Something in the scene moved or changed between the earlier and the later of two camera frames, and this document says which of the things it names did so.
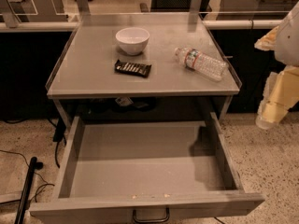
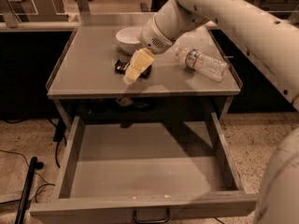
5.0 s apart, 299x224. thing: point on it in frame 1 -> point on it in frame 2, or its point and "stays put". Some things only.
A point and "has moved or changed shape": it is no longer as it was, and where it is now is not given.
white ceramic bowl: [132, 40] stays put
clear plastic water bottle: [206, 65] stays put
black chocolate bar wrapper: [133, 68] has moved or changed shape
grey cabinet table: [148, 55] stays put
